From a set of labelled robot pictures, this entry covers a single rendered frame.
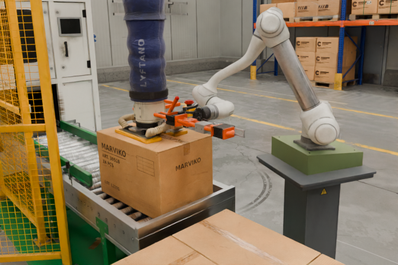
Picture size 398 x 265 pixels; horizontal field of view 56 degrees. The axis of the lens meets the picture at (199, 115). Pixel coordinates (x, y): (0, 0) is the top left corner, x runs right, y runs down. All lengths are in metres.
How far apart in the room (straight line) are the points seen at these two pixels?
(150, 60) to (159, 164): 0.57
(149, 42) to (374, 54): 8.87
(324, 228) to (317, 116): 0.75
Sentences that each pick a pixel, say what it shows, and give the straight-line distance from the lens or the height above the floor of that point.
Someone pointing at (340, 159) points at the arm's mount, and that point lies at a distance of 2.26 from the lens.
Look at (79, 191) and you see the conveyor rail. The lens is 2.45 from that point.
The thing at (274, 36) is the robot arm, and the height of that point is 1.50.
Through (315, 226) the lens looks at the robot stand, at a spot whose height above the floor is 0.40.
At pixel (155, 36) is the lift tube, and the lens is 2.08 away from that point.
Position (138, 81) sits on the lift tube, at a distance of 2.09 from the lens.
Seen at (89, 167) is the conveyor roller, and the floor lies 0.54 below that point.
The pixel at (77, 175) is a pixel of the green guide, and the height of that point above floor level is 0.58.
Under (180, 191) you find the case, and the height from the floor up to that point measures 0.69.
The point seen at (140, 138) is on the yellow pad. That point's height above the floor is 0.97.
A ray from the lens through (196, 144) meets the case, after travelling 2.07.
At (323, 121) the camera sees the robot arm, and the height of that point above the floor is 1.08.
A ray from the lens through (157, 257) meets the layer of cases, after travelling 1.82.
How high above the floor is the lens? 1.56
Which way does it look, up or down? 14 degrees down
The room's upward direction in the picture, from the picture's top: 1 degrees counter-clockwise
